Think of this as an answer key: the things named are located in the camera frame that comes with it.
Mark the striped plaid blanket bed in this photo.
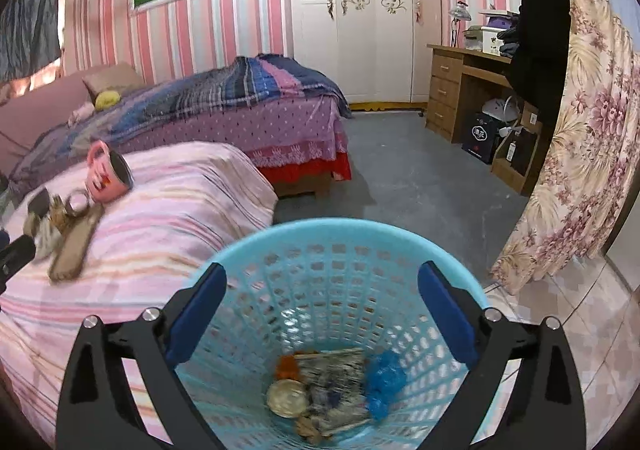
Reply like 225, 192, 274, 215
9, 54, 352, 196

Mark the yellow plush toy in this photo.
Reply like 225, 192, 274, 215
94, 90, 122, 112

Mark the black hanging coat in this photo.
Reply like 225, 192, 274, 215
506, 0, 570, 126

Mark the white box on desk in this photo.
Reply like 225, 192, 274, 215
463, 25, 503, 56

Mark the pink plush toy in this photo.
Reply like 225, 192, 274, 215
67, 101, 96, 127

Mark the blue mesh bath sponge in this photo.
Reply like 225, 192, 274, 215
364, 350, 407, 422

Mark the tan pillow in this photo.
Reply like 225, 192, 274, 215
82, 62, 145, 100

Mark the small brown paper scrap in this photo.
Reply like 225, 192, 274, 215
295, 415, 323, 446

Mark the pink striped bed sheet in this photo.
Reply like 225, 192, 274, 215
1, 142, 278, 447

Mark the black phone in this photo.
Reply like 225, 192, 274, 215
27, 188, 51, 219

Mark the orange paper piece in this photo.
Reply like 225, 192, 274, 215
274, 355, 300, 382

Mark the pink plastic cup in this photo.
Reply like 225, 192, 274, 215
85, 141, 134, 204

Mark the dark grey window curtain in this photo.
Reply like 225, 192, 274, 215
1, 0, 61, 83

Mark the pink sofa headboard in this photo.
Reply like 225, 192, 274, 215
0, 66, 106, 176

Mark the white wardrobe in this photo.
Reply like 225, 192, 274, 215
291, 0, 442, 109

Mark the black bag under desk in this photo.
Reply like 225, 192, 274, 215
462, 112, 502, 165

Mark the floral hanging cloth right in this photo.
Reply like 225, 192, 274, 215
491, 0, 639, 294

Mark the dark snack bag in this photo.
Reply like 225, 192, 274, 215
294, 347, 370, 438

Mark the wooden desk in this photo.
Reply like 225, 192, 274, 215
425, 45, 549, 196

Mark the light blue trash basket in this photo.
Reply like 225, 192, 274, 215
177, 218, 487, 449

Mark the brown tape roll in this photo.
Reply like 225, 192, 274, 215
64, 188, 91, 218

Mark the beige round lid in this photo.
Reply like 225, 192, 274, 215
266, 380, 309, 418

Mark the brown phone case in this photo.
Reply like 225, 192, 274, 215
49, 203, 105, 283

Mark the desk lamp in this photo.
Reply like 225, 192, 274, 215
448, 0, 472, 47

